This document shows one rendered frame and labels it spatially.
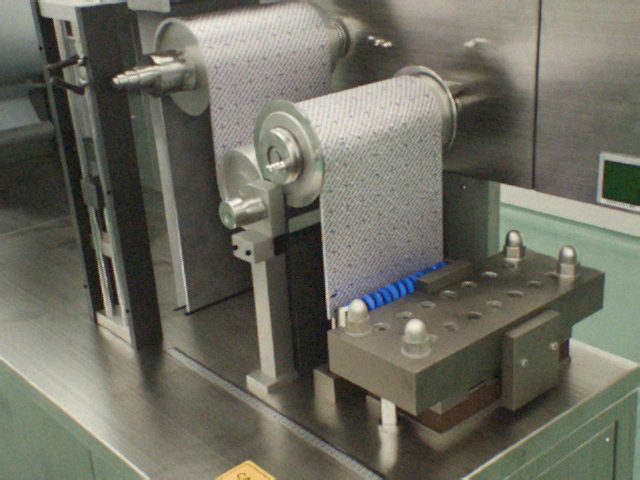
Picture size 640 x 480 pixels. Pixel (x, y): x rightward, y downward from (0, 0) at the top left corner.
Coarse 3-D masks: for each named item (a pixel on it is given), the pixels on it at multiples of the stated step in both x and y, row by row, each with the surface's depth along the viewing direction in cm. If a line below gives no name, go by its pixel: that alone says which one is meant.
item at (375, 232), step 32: (352, 192) 120; (384, 192) 124; (416, 192) 129; (352, 224) 122; (384, 224) 126; (416, 224) 130; (352, 256) 123; (384, 256) 128; (416, 256) 132; (352, 288) 125
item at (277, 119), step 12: (276, 120) 118; (288, 120) 116; (444, 120) 130; (300, 132) 115; (444, 132) 131; (300, 144) 116; (312, 156) 114; (312, 168) 115; (300, 180) 118; (288, 192) 121; (300, 192) 119
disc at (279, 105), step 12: (264, 108) 120; (276, 108) 118; (288, 108) 116; (264, 120) 120; (300, 120) 114; (312, 132) 113; (312, 144) 114; (324, 168) 114; (312, 180) 116; (312, 192) 117; (288, 204) 122; (300, 204) 120
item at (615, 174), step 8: (608, 168) 120; (616, 168) 119; (624, 168) 118; (632, 168) 117; (608, 176) 120; (616, 176) 119; (624, 176) 118; (632, 176) 118; (608, 184) 121; (616, 184) 120; (624, 184) 119; (632, 184) 118; (608, 192) 121; (616, 192) 120; (624, 192) 119; (632, 192) 118; (624, 200) 120; (632, 200) 119
